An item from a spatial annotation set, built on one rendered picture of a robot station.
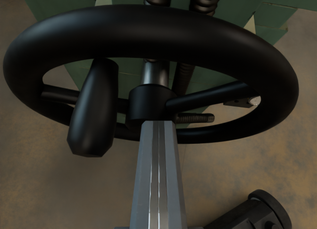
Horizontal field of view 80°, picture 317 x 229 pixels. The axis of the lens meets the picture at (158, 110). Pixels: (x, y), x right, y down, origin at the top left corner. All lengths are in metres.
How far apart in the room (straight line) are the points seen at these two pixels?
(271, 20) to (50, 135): 1.04
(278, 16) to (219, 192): 0.91
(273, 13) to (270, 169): 1.01
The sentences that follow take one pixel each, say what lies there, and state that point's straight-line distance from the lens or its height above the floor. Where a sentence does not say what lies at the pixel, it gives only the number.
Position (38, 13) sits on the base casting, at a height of 0.75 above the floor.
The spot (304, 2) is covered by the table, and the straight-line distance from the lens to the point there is 0.37.
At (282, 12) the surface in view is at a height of 0.83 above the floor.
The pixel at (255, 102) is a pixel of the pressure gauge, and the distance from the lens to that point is 0.51.
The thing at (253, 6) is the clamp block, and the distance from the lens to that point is 0.22.
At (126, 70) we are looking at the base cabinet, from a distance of 0.50.
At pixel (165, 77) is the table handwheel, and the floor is 0.82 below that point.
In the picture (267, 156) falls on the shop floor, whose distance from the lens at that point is 1.28.
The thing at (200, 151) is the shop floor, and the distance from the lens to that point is 1.10.
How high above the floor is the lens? 1.03
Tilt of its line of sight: 69 degrees down
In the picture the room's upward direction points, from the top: 21 degrees clockwise
